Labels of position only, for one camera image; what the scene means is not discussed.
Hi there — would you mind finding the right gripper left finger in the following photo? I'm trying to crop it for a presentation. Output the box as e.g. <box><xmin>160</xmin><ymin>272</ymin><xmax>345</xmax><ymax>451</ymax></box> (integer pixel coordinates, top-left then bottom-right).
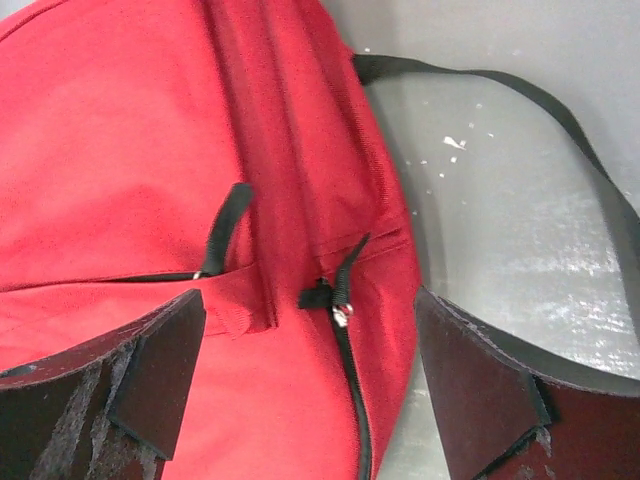
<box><xmin>1</xmin><ymin>290</ymin><xmax>206</xmax><ymax>479</ymax></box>

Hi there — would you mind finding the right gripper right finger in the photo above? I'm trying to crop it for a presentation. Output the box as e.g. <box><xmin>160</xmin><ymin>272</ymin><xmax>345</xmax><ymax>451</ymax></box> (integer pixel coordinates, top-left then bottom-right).
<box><xmin>415</xmin><ymin>288</ymin><xmax>639</xmax><ymax>479</ymax></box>

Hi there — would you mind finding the red student backpack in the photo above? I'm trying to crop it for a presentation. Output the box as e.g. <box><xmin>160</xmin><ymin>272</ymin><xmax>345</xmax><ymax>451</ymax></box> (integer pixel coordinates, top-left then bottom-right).
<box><xmin>0</xmin><ymin>0</ymin><xmax>640</xmax><ymax>480</ymax></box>

